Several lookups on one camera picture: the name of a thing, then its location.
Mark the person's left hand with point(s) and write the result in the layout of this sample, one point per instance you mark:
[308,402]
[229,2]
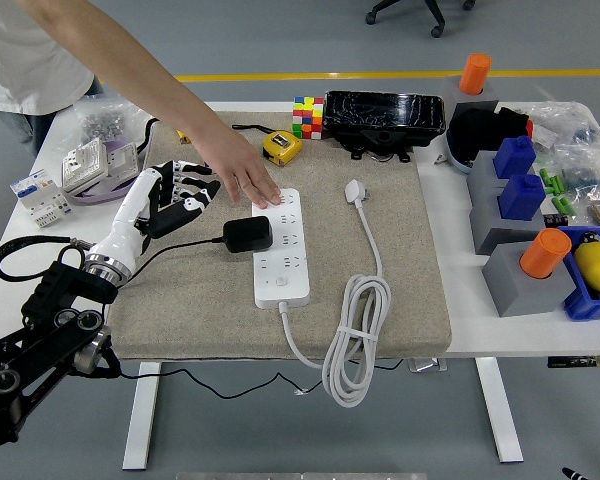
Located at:
[245,170]

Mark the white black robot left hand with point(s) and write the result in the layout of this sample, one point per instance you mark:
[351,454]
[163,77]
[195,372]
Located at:
[132,210]

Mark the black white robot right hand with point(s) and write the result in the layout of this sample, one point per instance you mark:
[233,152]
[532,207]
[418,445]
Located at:
[572,474]

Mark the black plug adapter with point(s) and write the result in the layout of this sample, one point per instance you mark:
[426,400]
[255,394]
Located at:
[247,235]

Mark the white power strip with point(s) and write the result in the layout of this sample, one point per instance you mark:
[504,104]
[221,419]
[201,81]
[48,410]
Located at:
[280,260]

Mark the person's left forearm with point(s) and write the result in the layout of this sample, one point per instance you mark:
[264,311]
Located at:
[125,65]

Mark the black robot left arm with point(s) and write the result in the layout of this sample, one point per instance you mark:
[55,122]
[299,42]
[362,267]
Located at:
[60,292]

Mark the small black circuit board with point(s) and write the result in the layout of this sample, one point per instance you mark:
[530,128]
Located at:
[556,220]

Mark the yellow tape measure black clip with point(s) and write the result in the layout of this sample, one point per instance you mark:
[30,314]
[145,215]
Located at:
[281,147]

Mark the yellow tape measure black disc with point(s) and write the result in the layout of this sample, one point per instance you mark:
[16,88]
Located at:
[182,136]

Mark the grey-brown mat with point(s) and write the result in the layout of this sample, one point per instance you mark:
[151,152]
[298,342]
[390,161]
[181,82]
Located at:
[325,165]

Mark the stickerless puzzle cube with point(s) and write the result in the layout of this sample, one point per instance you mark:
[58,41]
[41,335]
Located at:
[307,117]

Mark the clear bag of screws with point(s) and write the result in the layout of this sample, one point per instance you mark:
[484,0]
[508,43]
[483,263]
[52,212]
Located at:
[100,125]

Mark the white blue circuit breaker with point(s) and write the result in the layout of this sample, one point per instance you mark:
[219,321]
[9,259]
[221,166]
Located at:
[40,195]

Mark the white table leg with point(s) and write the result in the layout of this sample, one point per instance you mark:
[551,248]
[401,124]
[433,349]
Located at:
[500,410]
[142,415]

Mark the black strip under table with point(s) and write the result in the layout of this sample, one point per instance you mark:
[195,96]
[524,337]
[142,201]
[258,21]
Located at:
[580,361]

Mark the black cracked-screen device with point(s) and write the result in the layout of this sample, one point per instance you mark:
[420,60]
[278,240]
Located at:
[380,112]

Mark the blue plastic bin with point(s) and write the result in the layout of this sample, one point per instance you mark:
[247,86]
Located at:
[587,305]

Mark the grey holder block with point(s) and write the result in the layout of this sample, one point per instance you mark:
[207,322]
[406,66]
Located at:
[450,90]
[482,212]
[525,295]
[482,172]

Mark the person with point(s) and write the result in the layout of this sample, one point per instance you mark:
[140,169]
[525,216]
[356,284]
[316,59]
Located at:
[20,60]

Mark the small metal clip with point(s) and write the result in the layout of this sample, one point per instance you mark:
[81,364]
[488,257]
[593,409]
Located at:
[440,160]

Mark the white blue bowl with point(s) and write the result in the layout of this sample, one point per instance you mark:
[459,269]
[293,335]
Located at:
[457,157]

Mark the orange cylinder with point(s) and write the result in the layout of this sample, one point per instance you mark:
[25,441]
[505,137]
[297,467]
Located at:
[545,252]
[475,72]

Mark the black cloth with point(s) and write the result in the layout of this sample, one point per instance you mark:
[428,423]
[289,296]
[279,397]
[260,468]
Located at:
[475,130]

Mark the black office chair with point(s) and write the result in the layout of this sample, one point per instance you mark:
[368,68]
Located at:
[425,7]

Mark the green small cylinder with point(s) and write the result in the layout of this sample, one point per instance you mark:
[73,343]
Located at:
[558,185]
[545,177]
[571,207]
[558,203]

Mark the blue block with knob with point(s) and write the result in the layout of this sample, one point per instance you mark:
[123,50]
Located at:
[515,157]
[522,197]

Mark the clear bag blue parts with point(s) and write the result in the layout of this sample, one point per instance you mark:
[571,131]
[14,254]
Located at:
[582,172]

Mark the large clear plastic bag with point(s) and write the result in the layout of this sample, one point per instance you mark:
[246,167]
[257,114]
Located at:
[560,122]

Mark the white wall socket panel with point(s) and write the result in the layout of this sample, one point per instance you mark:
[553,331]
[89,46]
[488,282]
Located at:
[122,160]

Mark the white wall socket box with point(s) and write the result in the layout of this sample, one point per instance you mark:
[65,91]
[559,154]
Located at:
[82,167]

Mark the metal bracket under table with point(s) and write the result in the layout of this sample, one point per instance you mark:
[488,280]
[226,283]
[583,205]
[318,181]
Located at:
[427,365]

